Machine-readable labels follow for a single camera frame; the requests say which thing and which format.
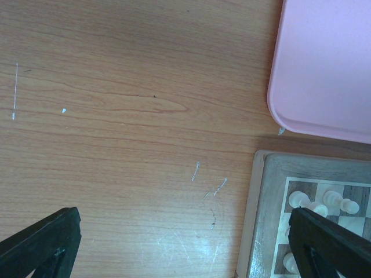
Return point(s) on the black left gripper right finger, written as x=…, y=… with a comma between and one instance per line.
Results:
x=322, y=248

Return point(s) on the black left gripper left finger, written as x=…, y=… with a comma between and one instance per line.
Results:
x=48, y=248

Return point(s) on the white chess pawn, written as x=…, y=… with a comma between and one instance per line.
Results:
x=334, y=199

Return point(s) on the white chess rook piece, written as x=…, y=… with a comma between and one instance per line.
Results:
x=290, y=263
x=300, y=199

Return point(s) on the wooden chess board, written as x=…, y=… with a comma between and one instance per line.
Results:
x=275, y=176

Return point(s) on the pink plastic tray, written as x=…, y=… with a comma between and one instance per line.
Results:
x=320, y=77

